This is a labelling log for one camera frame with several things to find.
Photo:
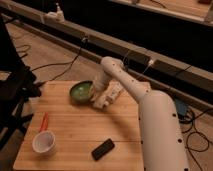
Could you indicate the blue power box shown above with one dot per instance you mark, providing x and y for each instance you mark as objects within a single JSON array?
[{"x": 181, "y": 107}]

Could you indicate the white tube bottle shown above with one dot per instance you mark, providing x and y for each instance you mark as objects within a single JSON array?
[{"x": 112, "y": 93}]

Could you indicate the grey metal rail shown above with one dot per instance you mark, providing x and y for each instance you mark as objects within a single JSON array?
[{"x": 162, "y": 63}]

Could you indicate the green ceramic bowl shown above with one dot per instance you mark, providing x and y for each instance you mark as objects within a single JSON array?
[{"x": 80, "y": 92}]

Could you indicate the black rectangular remote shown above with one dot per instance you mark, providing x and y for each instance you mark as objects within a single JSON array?
[{"x": 102, "y": 149}]

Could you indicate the white rectangular block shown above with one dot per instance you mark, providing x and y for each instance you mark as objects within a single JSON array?
[{"x": 100, "y": 102}]

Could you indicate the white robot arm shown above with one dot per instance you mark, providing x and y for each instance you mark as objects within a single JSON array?
[{"x": 163, "y": 147}]

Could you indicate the white power strip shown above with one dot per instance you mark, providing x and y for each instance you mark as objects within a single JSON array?
[{"x": 58, "y": 15}]

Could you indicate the black office chair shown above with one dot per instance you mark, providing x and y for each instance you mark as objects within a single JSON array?
[{"x": 15, "y": 90}]

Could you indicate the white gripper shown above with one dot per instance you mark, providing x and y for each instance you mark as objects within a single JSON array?
[{"x": 100, "y": 84}]

